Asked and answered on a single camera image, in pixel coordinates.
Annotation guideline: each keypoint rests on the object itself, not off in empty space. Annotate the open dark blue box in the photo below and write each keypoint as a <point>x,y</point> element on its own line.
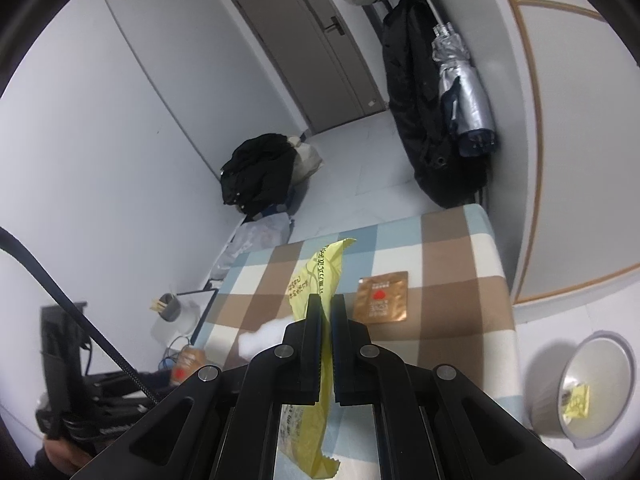
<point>204,299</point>

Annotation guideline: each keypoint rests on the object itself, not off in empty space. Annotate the hanging black coat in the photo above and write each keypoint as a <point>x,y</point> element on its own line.
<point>412,78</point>

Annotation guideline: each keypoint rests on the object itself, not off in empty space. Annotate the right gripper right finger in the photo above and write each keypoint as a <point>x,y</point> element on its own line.
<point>367,374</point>

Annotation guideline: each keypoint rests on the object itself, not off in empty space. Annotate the gold heart sachet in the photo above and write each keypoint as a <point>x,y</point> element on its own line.
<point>382,299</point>
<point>188,361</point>

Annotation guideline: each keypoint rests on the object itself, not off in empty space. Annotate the white trash bin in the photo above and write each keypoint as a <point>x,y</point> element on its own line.
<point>605,362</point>

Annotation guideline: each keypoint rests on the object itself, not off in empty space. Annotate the silver folded umbrella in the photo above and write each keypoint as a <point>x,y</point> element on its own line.
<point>463,99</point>

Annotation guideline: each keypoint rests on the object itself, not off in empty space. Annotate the white paper roll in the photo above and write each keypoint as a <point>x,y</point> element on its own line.
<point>165,332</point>

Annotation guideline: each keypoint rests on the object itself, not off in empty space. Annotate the black clothes pile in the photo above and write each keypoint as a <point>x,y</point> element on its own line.
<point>258,174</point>

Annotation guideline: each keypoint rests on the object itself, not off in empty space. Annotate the large yellow snack bag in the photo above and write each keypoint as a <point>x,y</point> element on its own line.
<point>302,427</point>

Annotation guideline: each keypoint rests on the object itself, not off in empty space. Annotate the beige bag on floor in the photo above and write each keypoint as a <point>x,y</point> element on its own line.
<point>307,160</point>

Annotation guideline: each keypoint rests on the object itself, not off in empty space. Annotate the person's left hand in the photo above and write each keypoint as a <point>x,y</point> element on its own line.
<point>59,459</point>

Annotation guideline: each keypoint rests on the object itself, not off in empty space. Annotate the grey door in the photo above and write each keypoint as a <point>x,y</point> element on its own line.
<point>317,57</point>

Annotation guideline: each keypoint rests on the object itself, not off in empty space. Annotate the grey chopstick holder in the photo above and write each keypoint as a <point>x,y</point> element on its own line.
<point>168,307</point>

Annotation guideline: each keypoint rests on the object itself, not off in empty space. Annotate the grey plastic bag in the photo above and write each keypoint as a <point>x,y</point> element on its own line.
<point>264,233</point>

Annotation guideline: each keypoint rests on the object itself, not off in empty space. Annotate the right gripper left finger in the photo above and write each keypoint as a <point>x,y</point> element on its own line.
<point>249,401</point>

